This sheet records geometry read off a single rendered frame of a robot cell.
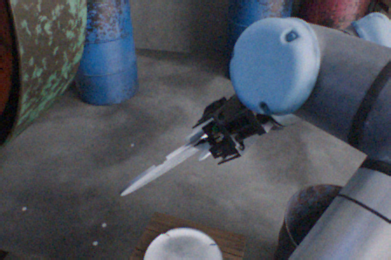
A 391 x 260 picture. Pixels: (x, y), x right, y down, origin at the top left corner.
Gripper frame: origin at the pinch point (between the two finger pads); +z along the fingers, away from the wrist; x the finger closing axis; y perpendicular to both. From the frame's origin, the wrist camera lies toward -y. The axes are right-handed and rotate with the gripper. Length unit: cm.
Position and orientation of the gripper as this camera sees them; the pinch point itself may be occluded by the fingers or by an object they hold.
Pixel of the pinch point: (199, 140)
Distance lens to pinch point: 55.8
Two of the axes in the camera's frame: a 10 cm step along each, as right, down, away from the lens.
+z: -5.7, 3.3, 7.5
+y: -5.9, 4.8, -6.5
